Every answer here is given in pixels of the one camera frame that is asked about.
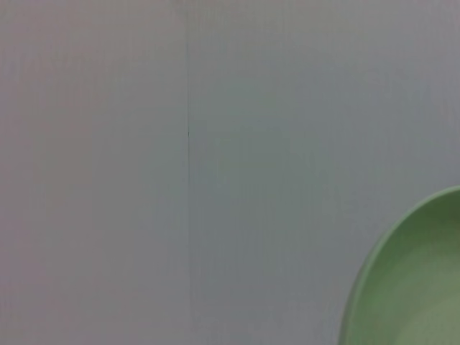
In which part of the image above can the green plastic plate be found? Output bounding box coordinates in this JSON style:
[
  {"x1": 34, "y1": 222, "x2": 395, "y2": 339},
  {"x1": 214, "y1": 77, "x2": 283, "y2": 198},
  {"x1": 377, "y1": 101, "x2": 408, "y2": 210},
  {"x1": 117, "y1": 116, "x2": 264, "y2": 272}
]
[{"x1": 336, "y1": 184, "x2": 460, "y2": 345}]

